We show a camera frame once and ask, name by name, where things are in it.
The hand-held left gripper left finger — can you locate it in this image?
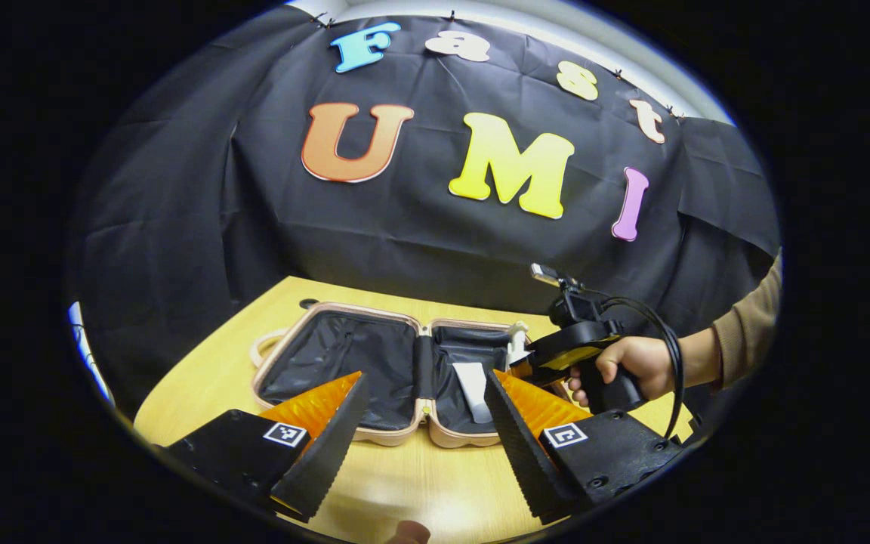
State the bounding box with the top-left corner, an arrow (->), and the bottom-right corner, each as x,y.
162,371 -> 372,524

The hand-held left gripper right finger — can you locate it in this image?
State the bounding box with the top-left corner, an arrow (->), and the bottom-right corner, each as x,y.
485,370 -> 689,524

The white squeeze tube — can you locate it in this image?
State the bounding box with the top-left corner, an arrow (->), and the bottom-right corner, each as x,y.
452,362 -> 494,425

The white and blue board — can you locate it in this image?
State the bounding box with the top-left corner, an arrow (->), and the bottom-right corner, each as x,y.
69,302 -> 115,406

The black backdrop cloth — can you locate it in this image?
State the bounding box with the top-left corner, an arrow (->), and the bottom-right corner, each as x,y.
69,6 -> 782,413

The white pump bottle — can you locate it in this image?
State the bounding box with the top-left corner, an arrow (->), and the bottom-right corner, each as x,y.
505,321 -> 532,371

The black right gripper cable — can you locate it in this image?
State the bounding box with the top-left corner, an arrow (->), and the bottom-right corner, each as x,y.
601,297 -> 685,440

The small pink suitcase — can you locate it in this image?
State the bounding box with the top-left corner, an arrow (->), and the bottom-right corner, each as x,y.
250,301 -> 568,449

